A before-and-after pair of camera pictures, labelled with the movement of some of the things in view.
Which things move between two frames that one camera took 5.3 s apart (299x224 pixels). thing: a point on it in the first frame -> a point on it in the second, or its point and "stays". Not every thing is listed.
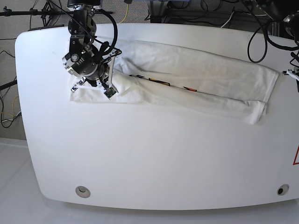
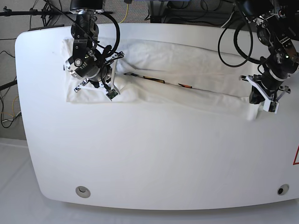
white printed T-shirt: (165, 74) stays
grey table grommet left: (82, 192) stays
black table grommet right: (282, 189) stays
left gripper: (293, 74) -> (271, 81)
